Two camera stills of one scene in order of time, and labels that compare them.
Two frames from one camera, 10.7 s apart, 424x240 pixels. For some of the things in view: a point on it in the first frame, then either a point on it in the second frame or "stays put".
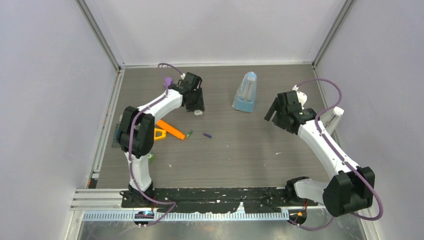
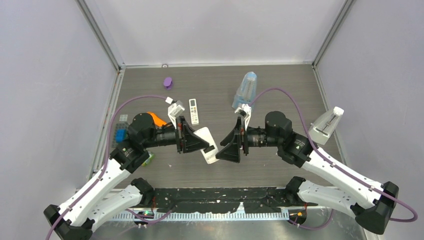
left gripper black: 199,105 -> 189,140
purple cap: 168,81 stays put
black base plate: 221,200 stays put
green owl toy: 150,157 stays put
